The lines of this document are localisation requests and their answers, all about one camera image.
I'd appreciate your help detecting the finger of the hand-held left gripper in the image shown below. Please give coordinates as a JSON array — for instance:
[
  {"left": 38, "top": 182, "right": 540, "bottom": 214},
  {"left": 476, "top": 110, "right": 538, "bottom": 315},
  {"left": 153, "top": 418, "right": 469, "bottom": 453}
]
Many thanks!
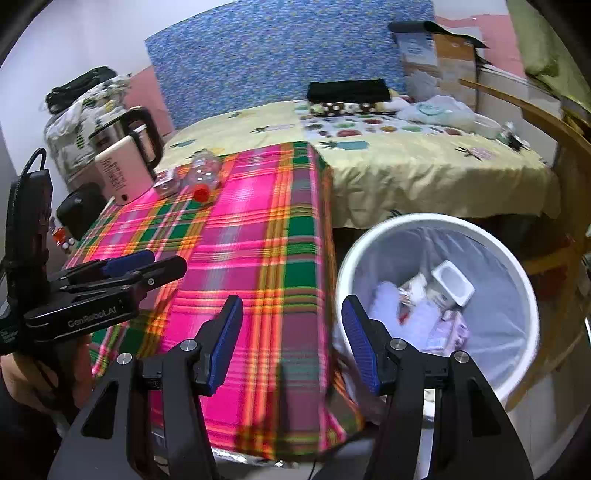
[
  {"left": 46, "top": 250, "right": 156, "bottom": 294},
  {"left": 64, "top": 256, "right": 188, "bottom": 306}
]

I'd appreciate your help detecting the purple tissue pack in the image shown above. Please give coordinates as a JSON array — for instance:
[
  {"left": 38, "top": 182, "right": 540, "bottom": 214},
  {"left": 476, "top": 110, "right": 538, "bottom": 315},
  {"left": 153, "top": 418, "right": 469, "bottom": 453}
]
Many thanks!
[{"left": 427, "top": 309, "right": 471, "bottom": 355}]

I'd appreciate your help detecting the yellow bedsheet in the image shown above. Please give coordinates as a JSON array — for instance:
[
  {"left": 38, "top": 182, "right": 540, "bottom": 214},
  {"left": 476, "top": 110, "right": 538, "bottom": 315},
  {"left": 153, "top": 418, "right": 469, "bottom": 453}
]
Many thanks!
[{"left": 159, "top": 99, "right": 561, "bottom": 229}]

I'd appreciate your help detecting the pink steel electric kettle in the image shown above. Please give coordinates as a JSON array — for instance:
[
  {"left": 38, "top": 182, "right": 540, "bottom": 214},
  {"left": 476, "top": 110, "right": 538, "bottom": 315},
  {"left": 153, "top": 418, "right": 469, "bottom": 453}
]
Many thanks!
[{"left": 89, "top": 106, "right": 164, "bottom": 206}]

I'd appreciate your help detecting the green curtain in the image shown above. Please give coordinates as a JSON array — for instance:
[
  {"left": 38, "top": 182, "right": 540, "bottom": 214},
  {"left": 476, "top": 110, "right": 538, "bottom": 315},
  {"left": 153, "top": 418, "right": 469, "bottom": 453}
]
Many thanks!
[{"left": 505, "top": 0, "right": 591, "bottom": 107}]

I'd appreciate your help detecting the black bag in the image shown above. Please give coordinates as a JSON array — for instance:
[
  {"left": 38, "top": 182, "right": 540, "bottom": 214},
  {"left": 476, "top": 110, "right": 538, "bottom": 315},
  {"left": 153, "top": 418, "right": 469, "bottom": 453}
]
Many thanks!
[{"left": 45, "top": 67, "right": 118, "bottom": 116}]

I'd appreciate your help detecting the white plastic cup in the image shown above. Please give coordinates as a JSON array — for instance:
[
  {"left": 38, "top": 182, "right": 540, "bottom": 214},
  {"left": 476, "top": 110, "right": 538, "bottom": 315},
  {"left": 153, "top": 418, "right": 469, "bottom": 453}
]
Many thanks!
[{"left": 431, "top": 261, "right": 476, "bottom": 308}]

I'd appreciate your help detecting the clear plastic bottle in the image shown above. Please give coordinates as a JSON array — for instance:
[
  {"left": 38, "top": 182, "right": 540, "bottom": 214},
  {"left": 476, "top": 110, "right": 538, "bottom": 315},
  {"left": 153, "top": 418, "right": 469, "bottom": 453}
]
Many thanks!
[{"left": 182, "top": 150, "right": 223, "bottom": 203}]

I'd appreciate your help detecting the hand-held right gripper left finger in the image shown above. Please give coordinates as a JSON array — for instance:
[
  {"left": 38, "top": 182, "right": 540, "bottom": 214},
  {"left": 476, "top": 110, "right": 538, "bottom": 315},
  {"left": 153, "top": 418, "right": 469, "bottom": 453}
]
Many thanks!
[{"left": 48, "top": 295, "right": 245, "bottom": 480}]

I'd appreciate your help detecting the black folded cloth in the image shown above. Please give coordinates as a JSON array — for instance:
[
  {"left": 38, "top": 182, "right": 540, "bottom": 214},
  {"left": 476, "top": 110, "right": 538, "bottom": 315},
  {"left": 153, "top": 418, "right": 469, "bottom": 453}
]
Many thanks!
[{"left": 307, "top": 79, "right": 391, "bottom": 103}]

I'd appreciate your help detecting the pineapple print bundle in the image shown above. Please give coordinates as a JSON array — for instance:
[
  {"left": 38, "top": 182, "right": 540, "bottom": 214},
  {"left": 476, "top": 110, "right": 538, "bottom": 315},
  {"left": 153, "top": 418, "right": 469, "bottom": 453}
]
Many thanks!
[{"left": 44, "top": 74, "right": 134, "bottom": 185}]

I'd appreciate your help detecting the pink plaid tablecloth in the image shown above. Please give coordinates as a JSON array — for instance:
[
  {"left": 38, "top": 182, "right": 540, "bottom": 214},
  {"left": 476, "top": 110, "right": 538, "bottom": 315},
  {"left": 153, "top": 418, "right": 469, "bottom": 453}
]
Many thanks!
[{"left": 65, "top": 141, "right": 365, "bottom": 462}]

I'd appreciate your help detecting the red printed box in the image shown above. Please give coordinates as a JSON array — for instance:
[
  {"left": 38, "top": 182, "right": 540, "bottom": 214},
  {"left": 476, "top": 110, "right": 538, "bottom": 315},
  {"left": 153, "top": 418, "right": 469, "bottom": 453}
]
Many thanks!
[{"left": 397, "top": 272, "right": 433, "bottom": 324}]

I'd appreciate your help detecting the wooden chair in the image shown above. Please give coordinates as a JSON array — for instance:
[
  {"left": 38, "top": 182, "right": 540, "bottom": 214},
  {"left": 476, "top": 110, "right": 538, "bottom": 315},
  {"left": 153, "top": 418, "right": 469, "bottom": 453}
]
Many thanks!
[{"left": 459, "top": 78, "right": 591, "bottom": 370}]

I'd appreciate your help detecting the white trash bin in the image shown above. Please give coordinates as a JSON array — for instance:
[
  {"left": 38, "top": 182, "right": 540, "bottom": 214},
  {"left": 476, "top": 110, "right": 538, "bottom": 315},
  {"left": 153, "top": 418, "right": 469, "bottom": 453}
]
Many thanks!
[{"left": 335, "top": 213, "right": 541, "bottom": 480}]

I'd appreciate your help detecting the fruit print cloth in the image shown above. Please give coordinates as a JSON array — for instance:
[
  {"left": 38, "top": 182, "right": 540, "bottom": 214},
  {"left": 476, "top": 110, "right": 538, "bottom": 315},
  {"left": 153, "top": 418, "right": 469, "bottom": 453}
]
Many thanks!
[{"left": 300, "top": 111, "right": 462, "bottom": 139}]

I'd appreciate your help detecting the white plastic bag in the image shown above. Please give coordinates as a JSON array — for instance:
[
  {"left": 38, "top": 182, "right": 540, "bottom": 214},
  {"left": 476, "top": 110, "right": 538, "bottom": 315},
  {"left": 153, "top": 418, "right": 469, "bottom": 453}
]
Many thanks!
[{"left": 397, "top": 96, "right": 476, "bottom": 130}]

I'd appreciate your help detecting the silver tape roll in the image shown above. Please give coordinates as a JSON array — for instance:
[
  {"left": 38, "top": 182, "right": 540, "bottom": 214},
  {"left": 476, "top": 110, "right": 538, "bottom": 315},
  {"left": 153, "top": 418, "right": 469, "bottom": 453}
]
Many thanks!
[{"left": 153, "top": 168, "right": 182, "bottom": 199}]

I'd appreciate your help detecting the small dark bottle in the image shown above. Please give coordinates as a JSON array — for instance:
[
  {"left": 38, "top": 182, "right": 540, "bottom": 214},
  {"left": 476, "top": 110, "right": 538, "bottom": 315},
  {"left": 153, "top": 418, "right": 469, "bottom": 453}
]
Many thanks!
[{"left": 499, "top": 122, "right": 532, "bottom": 151}]

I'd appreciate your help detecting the white plush cloth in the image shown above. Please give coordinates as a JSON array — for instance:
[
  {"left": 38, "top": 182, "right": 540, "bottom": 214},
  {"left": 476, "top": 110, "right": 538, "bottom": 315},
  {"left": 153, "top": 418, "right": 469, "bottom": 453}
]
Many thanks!
[{"left": 372, "top": 281, "right": 435, "bottom": 340}]

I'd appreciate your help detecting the cardboard box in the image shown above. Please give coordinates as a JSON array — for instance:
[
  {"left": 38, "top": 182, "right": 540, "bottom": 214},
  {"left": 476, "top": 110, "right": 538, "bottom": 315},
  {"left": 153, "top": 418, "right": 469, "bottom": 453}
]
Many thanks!
[{"left": 389, "top": 21, "right": 489, "bottom": 112}]

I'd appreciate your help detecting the person's left hand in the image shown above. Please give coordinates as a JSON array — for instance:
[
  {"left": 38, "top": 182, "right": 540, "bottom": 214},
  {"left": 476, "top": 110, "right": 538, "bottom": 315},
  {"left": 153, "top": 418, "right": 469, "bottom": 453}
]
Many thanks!
[{"left": 0, "top": 337, "right": 95, "bottom": 418}]

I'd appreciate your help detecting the brown polka dot pouch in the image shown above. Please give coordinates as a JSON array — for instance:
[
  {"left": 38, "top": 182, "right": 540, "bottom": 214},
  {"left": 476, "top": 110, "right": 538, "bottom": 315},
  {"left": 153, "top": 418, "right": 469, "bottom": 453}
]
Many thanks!
[{"left": 311, "top": 102, "right": 377, "bottom": 116}]

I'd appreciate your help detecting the blue patterned mattress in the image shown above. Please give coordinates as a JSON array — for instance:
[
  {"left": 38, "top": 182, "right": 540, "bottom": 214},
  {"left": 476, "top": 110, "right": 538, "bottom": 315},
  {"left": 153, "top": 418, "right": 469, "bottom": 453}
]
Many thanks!
[{"left": 144, "top": 0, "right": 437, "bottom": 130}]

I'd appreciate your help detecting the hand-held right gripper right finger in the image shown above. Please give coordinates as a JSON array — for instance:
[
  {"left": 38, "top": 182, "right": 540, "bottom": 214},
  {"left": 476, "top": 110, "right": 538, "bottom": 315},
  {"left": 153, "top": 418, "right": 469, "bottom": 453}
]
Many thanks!
[{"left": 342, "top": 294, "right": 532, "bottom": 480}]

